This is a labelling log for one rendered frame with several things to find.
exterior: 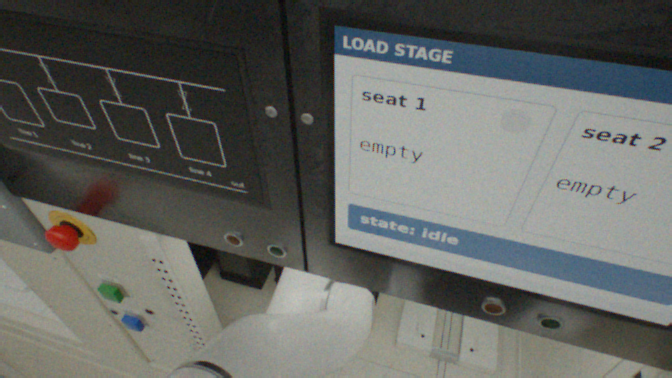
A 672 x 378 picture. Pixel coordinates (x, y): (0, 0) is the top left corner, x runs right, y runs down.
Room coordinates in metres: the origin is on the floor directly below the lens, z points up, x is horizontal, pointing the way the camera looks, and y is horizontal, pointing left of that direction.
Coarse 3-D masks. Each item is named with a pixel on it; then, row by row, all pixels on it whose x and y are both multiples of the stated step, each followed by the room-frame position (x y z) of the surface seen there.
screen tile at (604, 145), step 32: (576, 128) 0.20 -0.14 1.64; (608, 128) 0.20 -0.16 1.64; (640, 128) 0.19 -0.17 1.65; (576, 160) 0.20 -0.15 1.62; (608, 160) 0.20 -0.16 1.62; (640, 160) 0.19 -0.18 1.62; (544, 192) 0.20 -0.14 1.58; (544, 224) 0.20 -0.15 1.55; (576, 224) 0.19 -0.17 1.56; (608, 224) 0.19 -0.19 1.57; (640, 224) 0.18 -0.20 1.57; (640, 256) 0.18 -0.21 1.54
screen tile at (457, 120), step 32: (352, 96) 0.24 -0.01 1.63; (384, 96) 0.24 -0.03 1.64; (416, 96) 0.23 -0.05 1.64; (448, 96) 0.23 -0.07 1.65; (480, 96) 0.22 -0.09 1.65; (352, 128) 0.24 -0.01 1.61; (384, 128) 0.24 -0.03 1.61; (416, 128) 0.23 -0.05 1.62; (448, 128) 0.22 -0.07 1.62; (480, 128) 0.22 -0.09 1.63; (544, 128) 0.21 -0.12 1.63; (352, 160) 0.24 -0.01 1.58; (384, 160) 0.24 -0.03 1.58; (480, 160) 0.22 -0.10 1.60; (512, 160) 0.21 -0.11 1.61; (352, 192) 0.24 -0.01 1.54; (384, 192) 0.23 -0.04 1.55; (416, 192) 0.23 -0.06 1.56; (448, 192) 0.22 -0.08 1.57; (480, 192) 0.21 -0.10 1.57; (512, 192) 0.21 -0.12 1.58
